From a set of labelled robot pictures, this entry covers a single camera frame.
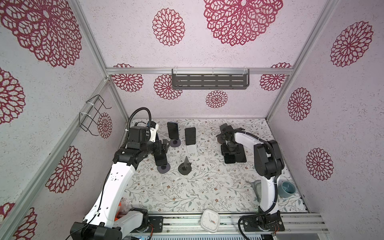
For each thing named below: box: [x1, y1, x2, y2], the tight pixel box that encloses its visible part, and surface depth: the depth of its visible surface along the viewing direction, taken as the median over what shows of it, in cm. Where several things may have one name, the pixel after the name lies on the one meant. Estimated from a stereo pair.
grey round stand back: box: [170, 139, 181, 147], surface depth 108 cm
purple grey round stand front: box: [157, 162, 171, 174], surface depth 94 cm
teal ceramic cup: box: [278, 180, 297, 199], surface depth 82 cm
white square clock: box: [200, 209, 221, 233], surface depth 74 cm
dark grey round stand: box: [178, 156, 192, 175], surface depth 93 cm
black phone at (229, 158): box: [224, 153, 236, 164], surface depth 99 cm
